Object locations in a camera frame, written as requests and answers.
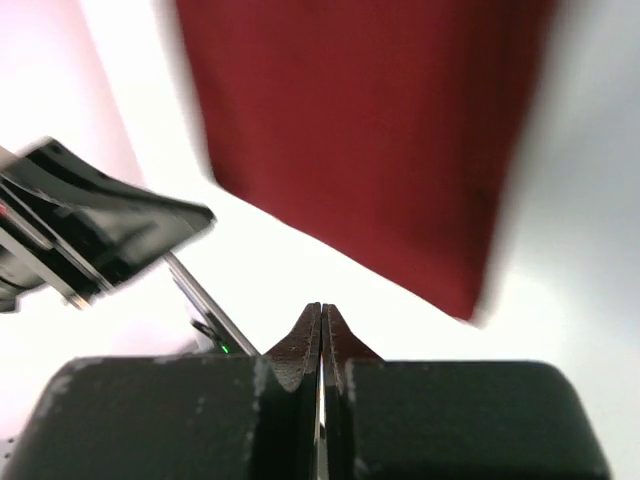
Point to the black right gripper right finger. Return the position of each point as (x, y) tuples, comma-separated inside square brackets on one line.
[(450, 419)]

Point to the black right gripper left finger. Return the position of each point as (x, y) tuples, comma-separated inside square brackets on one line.
[(200, 416)]

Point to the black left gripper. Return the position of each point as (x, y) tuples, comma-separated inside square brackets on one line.
[(68, 225)]

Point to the dark red t shirt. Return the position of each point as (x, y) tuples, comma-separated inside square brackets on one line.
[(383, 128)]

